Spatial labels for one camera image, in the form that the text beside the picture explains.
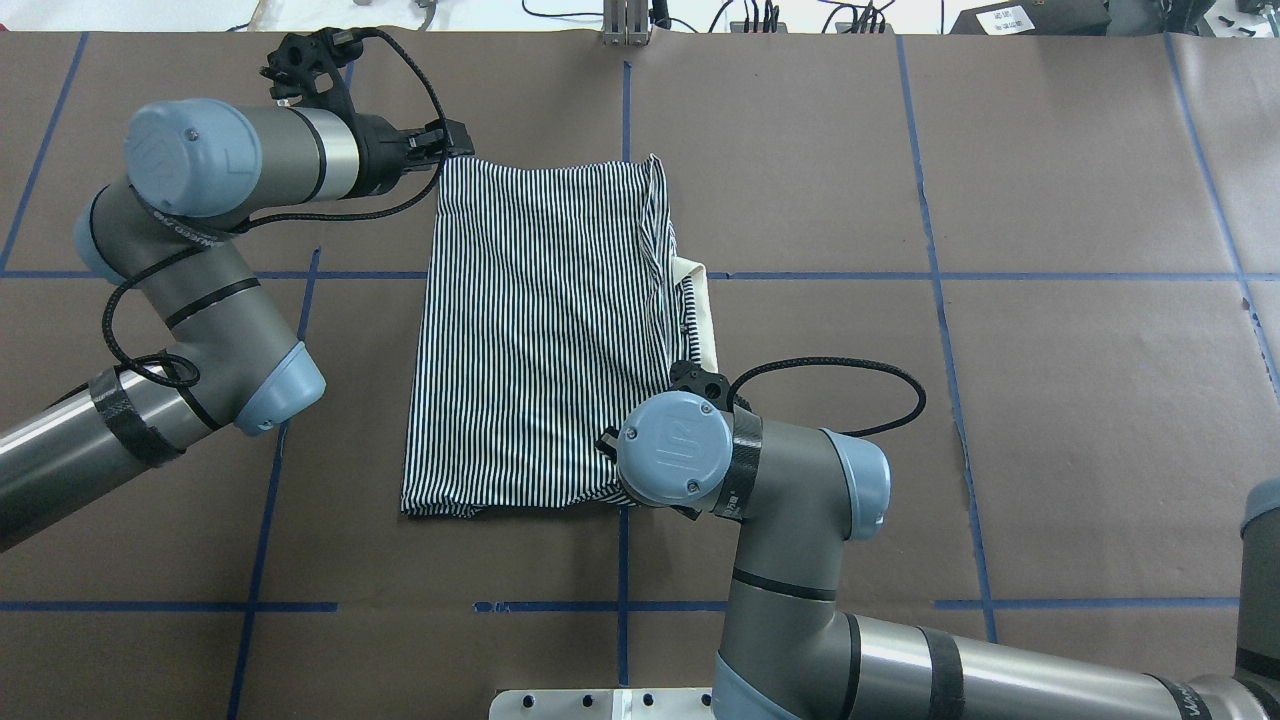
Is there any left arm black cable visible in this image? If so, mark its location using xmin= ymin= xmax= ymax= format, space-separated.
xmin=100 ymin=28 xmax=451 ymax=391

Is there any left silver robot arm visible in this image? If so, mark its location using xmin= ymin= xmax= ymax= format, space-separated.
xmin=1 ymin=97 xmax=474 ymax=550

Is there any navy white striped polo shirt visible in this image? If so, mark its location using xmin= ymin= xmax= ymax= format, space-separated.
xmin=399 ymin=155 xmax=717 ymax=518

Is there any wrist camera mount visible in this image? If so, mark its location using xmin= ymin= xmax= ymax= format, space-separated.
xmin=668 ymin=360 xmax=733 ymax=413
xmin=260 ymin=28 xmax=364 ymax=117

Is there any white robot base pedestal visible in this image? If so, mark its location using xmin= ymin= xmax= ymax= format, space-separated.
xmin=488 ymin=687 xmax=716 ymax=719

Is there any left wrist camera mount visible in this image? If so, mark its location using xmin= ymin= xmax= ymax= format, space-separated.
xmin=260 ymin=28 xmax=364 ymax=117

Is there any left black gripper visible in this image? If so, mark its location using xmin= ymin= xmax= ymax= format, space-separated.
xmin=352 ymin=115 xmax=475 ymax=199

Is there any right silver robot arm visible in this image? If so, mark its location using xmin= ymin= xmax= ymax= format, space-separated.
xmin=596 ymin=391 xmax=1277 ymax=719

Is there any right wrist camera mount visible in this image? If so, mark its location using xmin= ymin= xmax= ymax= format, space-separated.
xmin=668 ymin=360 xmax=733 ymax=413

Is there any black box with label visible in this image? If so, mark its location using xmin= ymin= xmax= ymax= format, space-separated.
xmin=947 ymin=1 xmax=1112 ymax=37

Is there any aluminium frame post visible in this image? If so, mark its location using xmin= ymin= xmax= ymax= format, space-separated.
xmin=600 ymin=0 xmax=653 ymax=47

